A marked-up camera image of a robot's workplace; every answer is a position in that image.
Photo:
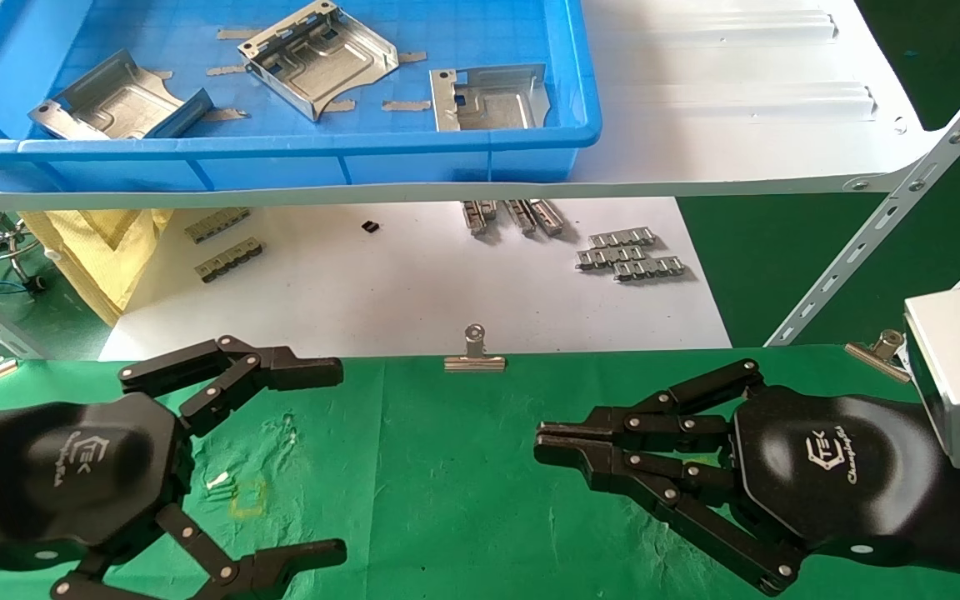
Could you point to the beige tape strip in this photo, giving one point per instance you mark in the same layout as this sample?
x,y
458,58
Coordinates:
x,y
405,106
226,70
234,34
413,57
342,106
226,115

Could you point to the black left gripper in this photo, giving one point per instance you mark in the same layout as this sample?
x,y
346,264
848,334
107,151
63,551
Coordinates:
x,y
72,475

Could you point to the white shelf board with ribs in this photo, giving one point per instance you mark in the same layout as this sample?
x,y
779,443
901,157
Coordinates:
x,y
738,125

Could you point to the green table cloth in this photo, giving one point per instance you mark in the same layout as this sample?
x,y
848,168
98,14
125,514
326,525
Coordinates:
x,y
447,500

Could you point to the silver stamped metal bracket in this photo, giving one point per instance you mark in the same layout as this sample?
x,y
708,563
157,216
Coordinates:
x,y
497,104
113,104
322,62

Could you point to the plain white shelf board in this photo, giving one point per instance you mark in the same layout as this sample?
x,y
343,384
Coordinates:
x,y
413,292

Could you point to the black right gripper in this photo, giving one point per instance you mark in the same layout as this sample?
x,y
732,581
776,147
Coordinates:
x,y
847,483

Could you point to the yellow cloth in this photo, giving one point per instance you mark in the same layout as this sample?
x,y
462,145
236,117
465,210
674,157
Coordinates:
x,y
105,258

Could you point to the blue plastic bin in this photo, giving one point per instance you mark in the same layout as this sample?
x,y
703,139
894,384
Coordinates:
x,y
280,158

